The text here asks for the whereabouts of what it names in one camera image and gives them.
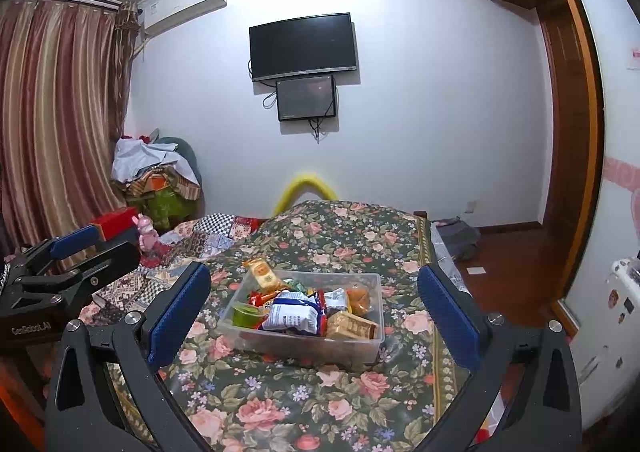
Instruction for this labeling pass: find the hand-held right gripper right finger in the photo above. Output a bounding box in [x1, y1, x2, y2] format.
[410, 262, 583, 452]

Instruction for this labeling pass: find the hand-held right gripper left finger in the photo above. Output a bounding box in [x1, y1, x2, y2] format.
[44, 259, 213, 452]

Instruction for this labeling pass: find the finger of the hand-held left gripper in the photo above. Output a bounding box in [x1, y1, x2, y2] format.
[20, 224, 103, 278]
[10, 239, 142, 308]

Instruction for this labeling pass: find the green jelly cup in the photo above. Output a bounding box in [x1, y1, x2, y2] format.
[231, 301, 268, 330]

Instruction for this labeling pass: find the red snack bag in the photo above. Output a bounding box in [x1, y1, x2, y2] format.
[247, 289, 281, 308]

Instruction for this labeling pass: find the brown bread packet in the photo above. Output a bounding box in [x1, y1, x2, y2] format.
[346, 284, 372, 315]

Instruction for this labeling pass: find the yellow bun packet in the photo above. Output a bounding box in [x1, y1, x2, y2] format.
[242, 258, 282, 290]

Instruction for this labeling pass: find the brown cracker pack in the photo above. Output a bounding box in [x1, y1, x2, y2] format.
[326, 311, 378, 342]

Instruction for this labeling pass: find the blue white snack bag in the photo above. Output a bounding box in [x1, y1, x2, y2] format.
[260, 293, 321, 334]

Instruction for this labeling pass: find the yellow white snack packet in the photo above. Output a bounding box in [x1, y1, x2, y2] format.
[320, 288, 351, 313]

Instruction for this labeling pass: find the clear plastic box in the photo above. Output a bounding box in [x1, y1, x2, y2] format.
[216, 268, 386, 367]

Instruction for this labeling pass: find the red box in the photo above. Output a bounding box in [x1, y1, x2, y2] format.
[90, 211, 138, 240]

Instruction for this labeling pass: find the pink toy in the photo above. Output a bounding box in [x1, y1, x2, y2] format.
[132, 213, 161, 250]

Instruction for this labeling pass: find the green printed bag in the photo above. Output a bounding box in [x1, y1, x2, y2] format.
[145, 184, 201, 233]

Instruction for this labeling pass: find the grey bag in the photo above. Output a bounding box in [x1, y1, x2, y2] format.
[432, 217, 481, 262]

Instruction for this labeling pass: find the patchwork quilt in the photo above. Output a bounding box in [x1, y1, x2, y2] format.
[80, 213, 266, 328]

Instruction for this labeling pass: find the pile of clothes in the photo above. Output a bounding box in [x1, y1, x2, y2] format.
[111, 129, 203, 198]

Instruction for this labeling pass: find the striped curtain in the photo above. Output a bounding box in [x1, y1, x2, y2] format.
[0, 0, 136, 253]

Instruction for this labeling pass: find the red white printed sheet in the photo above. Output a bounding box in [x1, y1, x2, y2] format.
[472, 412, 506, 448]

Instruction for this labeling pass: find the floral bedspread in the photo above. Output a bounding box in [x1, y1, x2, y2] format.
[100, 199, 481, 452]

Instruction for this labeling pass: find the yellow foam tube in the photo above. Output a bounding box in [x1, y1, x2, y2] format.
[272, 172, 341, 215]

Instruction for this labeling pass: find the small black monitor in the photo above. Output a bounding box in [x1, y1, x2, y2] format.
[275, 74, 337, 122]

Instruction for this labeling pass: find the white air conditioner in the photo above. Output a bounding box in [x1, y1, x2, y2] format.
[137, 0, 228, 38]

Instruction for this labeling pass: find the black wall television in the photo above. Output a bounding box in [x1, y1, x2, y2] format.
[249, 12, 358, 83]

